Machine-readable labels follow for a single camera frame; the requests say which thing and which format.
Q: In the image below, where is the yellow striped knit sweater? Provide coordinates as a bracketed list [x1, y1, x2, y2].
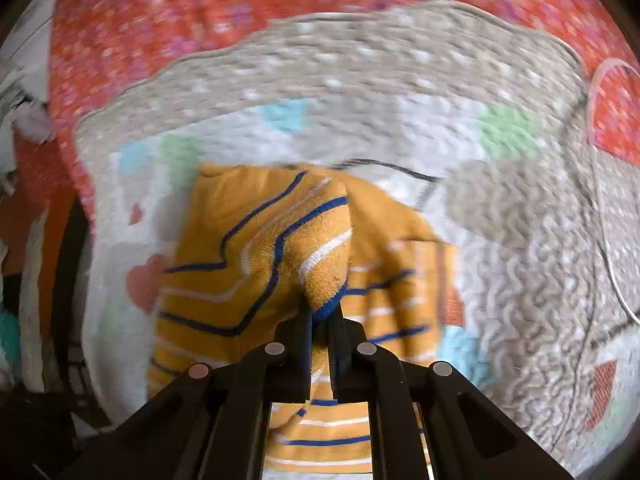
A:
[146, 161, 464, 476]

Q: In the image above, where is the red floral bed sheet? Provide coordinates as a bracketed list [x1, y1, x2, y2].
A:
[49, 0, 639, 211]

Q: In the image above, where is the quilted heart pattern blanket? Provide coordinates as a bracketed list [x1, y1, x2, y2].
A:
[75, 0, 639, 476]

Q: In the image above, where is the pile of clothes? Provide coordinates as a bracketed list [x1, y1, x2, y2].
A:
[1, 60, 73, 391]

